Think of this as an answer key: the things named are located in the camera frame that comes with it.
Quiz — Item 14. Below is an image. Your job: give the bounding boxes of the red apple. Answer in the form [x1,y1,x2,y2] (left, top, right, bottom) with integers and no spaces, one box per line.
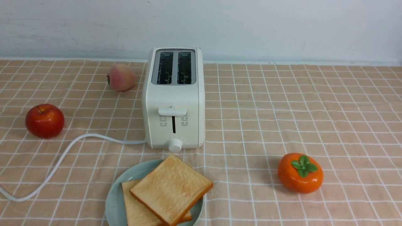
[25,104,65,139]

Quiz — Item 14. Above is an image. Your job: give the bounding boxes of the white toaster power cord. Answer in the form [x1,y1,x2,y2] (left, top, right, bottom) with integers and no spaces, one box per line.
[0,134,147,202]

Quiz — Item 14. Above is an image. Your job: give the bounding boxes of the toast slice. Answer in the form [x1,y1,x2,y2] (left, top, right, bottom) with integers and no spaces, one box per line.
[122,180,193,226]
[130,154,213,226]

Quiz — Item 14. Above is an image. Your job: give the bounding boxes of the pink peach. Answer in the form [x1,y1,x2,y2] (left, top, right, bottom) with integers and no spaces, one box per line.
[107,64,138,92]

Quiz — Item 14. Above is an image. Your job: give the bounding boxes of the pale green plate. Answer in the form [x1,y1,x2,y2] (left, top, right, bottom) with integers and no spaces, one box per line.
[105,159,204,226]

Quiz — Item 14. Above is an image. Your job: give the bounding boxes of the beige checkered tablecloth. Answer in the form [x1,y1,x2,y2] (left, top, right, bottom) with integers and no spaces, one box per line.
[0,60,402,226]

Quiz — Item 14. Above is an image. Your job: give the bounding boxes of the white toaster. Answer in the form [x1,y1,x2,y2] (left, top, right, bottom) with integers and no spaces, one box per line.
[142,47,206,153]

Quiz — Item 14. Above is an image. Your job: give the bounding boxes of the orange persimmon with green leaves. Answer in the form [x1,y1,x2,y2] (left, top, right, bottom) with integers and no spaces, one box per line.
[277,153,323,194]

